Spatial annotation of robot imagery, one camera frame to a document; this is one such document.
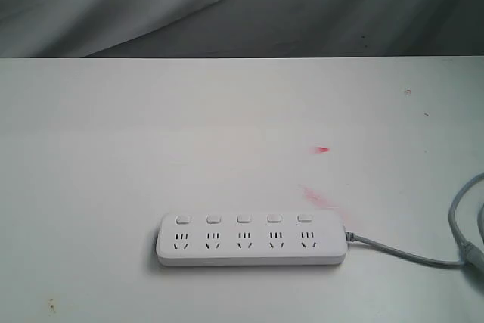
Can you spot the grey backdrop cloth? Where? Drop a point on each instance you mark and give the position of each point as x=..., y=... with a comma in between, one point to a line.
x=240, y=28

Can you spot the white five-outlet power strip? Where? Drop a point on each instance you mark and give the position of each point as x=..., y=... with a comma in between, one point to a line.
x=301, y=238

